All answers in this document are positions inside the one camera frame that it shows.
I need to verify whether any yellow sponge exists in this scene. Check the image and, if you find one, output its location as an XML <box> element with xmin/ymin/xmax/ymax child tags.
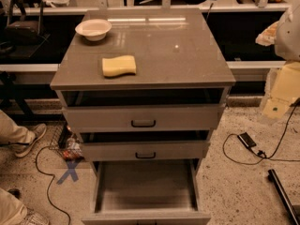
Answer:
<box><xmin>102</xmin><ymin>55</ymin><xmax>137</xmax><ymax>77</ymax></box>

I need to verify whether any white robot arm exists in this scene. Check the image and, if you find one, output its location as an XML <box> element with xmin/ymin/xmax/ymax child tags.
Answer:
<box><xmin>255</xmin><ymin>0</ymin><xmax>300</xmax><ymax>61</ymax></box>

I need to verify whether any grey drawer cabinet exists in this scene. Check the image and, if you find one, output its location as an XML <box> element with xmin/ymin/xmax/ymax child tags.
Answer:
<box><xmin>50</xmin><ymin>7</ymin><xmax>236</xmax><ymax>225</ymax></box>

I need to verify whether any top grey drawer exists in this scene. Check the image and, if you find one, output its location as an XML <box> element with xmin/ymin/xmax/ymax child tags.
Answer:
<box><xmin>63</xmin><ymin>105</ymin><xmax>225</xmax><ymax>132</ymax></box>

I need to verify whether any grey drawer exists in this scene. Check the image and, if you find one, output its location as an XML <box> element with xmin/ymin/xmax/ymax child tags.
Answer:
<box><xmin>63</xmin><ymin>105</ymin><xmax>225</xmax><ymax>132</ymax></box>
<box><xmin>82</xmin><ymin>141</ymin><xmax>210</xmax><ymax>161</ymax></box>
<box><xmin>82</xmin><ymin>159</ymin><xmax>210</xmax><ymax>225</ymax></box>

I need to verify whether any middle grey drawer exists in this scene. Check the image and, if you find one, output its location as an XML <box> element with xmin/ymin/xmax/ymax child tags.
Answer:
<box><xmin>82</xmin><ymin>141</ymin><xmax>210</xmax><ymax>161</ymax></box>

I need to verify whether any bottom grey drawer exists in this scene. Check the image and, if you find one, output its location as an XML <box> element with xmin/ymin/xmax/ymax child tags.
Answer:
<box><xmin>82</xmin><ymin>159</ymin><xmax>210</xmax><ymax>225</ymax></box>

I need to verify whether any white bowl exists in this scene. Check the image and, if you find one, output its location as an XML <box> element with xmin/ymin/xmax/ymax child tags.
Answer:
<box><xmin>75</xmin><ymin>19</ymin><xmax>112</xmax><ymax>41</ymax></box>

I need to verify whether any blue tape cross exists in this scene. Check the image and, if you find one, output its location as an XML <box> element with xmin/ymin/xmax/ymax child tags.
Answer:
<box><xmin>57</xmin><ymin>159</ymin><xmax>80</xmax><ymax>185</ymax></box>

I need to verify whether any black power adapter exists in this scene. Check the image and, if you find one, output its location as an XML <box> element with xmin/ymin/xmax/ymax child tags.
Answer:
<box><xmin>237</xmin><ymin>132</ymin><xmax>256</xmax><ymax>149</ymax></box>

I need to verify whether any grey sneaker upper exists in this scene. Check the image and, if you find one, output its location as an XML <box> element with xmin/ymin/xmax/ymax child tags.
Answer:
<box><xmin>14</xmin><ymin>124</ymin><xmax>47</xmax><ymax>158</ymax></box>

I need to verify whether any grey sneaker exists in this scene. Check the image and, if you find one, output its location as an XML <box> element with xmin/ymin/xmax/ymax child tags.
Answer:
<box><xmin>18</xmin><ymin>208</ymin><xmax>50</xmax><ymax>225</ymax></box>
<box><xmin>14</xmin><ymin>124</ymin><xmax>47</xmax><ymax>158</ymax></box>

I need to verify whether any black pole on floor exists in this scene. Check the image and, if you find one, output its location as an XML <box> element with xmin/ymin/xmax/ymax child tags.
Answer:
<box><xmin>268</xmin><ymin>169</ymin><xmax>300</xmax><ymax>225</ymax></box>

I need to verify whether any beige trouser leg upper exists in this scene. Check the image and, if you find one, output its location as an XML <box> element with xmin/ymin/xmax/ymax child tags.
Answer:
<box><xmin>0</xmin><ymin>110</ymin><xmax>32</xmax><ymax>144</ymax></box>

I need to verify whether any beige trouser leg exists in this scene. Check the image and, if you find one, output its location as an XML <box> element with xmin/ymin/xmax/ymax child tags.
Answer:
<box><xmin>0</xmin><ymin>110</ymin><xmax>32</xmax><ymax>144</ymax></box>
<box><xmin>0</xmin><ymin>188</ymin><xmax>27</xmax><ymax>225</ymax></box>

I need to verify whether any black chair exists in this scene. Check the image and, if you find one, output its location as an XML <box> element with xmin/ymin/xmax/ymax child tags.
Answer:
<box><xmin>0</xmin><ymin>0</ymin><xmax>48</xmax><ymax>59</ymax></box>

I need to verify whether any grey sneaker lower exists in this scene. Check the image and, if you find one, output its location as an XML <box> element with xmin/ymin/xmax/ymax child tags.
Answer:
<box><xmin>18</xmin><ymin>208</ymin><xmax>50</xmax><ymax>225</ymax></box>

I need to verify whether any beige trouser leg lower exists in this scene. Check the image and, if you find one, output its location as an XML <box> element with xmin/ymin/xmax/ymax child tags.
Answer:
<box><xmin>0</xmin><ymin>188</ymin><xmax>27</xmax><ymax>225</ymax></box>

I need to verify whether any wire basket with items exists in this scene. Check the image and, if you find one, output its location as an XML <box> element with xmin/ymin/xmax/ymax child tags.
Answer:
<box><xmin>50</xmin><ymin>122</ymin><xmax>83</xmax><ymax>160</ymax></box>

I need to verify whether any black adapter cable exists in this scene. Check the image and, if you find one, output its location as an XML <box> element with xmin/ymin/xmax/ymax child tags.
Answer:
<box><xmin>222</xmin><ymin>98</ymin><xmax>300</xmax><ymax>166</ymax></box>

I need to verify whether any black floor cable left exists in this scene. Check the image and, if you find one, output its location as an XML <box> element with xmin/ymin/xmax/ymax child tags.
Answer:
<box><xmin>34</xmin><ymin>145</ymin><xmax>72</xmax><ymax>225</ymax></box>

